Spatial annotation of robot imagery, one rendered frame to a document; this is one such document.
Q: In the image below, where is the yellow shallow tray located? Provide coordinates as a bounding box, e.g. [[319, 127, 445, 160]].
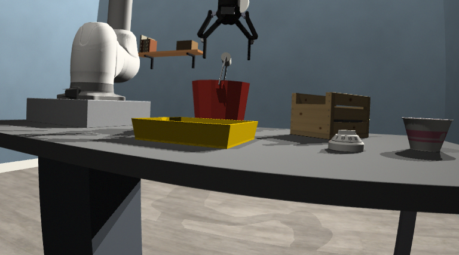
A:
[[131, 117, 258, 149]]

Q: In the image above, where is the brown wooden crate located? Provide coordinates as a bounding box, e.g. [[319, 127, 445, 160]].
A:
[[290, 92, 371, 140]]

